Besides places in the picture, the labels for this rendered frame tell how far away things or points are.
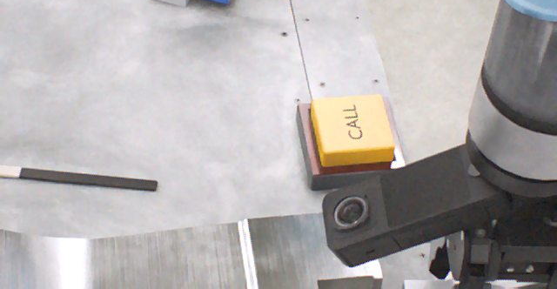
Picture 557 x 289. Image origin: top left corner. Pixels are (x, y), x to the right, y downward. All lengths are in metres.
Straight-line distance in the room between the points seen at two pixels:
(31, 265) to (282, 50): 0.36
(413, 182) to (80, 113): 0.38
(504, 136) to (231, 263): 0.24
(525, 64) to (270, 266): 0.27
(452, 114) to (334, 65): 1.08
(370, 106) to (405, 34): 1.28
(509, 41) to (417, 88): 1.54
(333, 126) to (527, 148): 0.33
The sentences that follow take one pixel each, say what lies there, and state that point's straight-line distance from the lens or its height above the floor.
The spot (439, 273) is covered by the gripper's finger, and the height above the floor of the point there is 0.85.
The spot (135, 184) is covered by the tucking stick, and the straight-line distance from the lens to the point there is 0.92.
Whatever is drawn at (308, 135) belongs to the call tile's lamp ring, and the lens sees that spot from 0.93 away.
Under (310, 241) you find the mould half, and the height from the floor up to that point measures 0.89.
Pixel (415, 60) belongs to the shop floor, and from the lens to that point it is 2.16.
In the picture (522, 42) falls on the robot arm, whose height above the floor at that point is 1.14.
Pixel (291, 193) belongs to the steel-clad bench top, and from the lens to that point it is 0.92.
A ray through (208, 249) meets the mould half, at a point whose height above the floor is 0.89.
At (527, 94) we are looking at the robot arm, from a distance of 0.59.
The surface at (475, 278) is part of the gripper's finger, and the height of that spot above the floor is 0.96.
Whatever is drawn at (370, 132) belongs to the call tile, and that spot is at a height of 0.84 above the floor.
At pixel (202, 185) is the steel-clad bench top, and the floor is 0.80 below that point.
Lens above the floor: 1.53
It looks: 50 degrees down
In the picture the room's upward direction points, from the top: 4 degrees clockwise
